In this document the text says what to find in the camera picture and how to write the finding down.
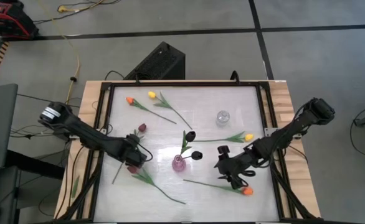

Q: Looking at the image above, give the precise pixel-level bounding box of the black tulip with green stem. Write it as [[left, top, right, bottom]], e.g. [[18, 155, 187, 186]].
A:
[[182, 151, 204, 161], [179, 130, 197, 158]]

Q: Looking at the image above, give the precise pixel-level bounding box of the yellow cable with plug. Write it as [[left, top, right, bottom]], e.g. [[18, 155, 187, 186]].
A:
[[57, 0, 105, 15]]

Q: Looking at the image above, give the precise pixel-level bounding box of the pink glass vase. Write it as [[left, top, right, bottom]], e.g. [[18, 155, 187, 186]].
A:
[[171, 154, 187, 173]]

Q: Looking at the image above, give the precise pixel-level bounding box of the orange tulip with green stem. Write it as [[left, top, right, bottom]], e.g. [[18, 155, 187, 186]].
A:
[[125, 96, 178, 125], [182, 179, 254, 197]]

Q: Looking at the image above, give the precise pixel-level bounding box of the yellow tulip with green stem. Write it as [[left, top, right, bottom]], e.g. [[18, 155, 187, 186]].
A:
[[148, 91, 193, 130], [193, 131, 254, 144]]

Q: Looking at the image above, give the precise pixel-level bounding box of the red and black case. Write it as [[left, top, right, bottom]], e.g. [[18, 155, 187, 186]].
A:
[[0, 0, 40, 40]]

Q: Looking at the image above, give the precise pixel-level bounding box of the black perforated box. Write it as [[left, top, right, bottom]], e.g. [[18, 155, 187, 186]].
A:
[[123, 41, 186, 81]]

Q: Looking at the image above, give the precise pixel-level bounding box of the thin yellow cable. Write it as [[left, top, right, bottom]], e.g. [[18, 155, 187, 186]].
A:
[[64, 58, 81, 106]]

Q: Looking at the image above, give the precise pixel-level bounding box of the dark red tulip green stem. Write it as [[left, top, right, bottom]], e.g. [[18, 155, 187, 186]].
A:
[[126, 165, 187, 205], [111, 123, 148, 185]]

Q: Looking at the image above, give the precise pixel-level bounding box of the black metal table frame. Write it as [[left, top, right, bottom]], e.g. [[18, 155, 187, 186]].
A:
[[56, 80, 319, 224]]

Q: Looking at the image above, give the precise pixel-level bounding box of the thin black cable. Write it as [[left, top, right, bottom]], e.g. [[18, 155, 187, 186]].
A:
[[16, 92, 81, 109]]

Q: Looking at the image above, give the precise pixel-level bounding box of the clear glass vase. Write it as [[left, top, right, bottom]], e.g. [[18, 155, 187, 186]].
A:
[[216, 110, 231, 128]]

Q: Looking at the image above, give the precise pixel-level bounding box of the black board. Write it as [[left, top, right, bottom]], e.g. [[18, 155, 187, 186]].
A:
[[4, 150, 65, 180]]

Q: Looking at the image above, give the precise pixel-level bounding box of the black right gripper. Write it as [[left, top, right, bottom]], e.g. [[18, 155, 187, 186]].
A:
[[214, 144, 258, 191]]

